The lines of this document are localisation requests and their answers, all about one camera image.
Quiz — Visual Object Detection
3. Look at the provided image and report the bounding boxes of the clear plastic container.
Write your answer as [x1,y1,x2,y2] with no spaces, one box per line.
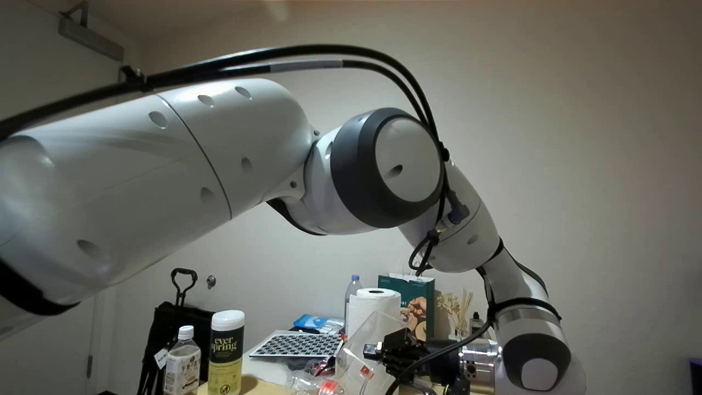
[332,311,403,395]

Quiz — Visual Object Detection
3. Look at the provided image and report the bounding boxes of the yellow canister with white lid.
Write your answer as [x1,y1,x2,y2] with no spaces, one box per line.
[206,306,248,395]

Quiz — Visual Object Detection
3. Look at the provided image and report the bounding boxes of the clear packet with red contents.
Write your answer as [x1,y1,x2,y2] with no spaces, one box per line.
[286,368,346,395]

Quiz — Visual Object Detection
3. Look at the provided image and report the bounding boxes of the black bag with handle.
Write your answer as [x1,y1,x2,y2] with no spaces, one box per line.
[137,266,218,395]

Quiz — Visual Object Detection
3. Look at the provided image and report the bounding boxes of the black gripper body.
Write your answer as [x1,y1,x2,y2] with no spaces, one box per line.
[397,338,471,395]

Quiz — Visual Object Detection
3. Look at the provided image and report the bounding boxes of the wooden sticks in cup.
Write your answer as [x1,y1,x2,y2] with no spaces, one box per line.
[436,288,478,341]

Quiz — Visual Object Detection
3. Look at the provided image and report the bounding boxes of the blue packet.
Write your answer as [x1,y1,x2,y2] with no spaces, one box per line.
[292,311,346,338]

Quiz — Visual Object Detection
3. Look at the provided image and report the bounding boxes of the clear water bottle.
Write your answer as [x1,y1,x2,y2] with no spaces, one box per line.
[342,272,364,317]

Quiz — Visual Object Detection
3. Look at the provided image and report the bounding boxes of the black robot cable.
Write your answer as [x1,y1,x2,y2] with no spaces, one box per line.
[0,41,566,395]

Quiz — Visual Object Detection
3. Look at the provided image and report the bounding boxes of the teal box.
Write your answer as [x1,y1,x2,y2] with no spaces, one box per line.
[376,269,438,346]

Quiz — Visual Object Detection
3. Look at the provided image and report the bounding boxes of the grey door closer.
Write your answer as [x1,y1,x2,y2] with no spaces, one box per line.
[59,6,126,64]

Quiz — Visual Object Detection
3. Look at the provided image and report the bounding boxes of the dark blue bin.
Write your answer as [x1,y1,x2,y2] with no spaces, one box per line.
[686,355,702,395]

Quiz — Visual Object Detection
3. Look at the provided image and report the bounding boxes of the clear bottle with white cap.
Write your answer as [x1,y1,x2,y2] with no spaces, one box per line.
[150,322,203,395]

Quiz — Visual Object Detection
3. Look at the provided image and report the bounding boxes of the grey keyboard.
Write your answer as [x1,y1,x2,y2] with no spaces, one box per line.
[248,328,343,361]

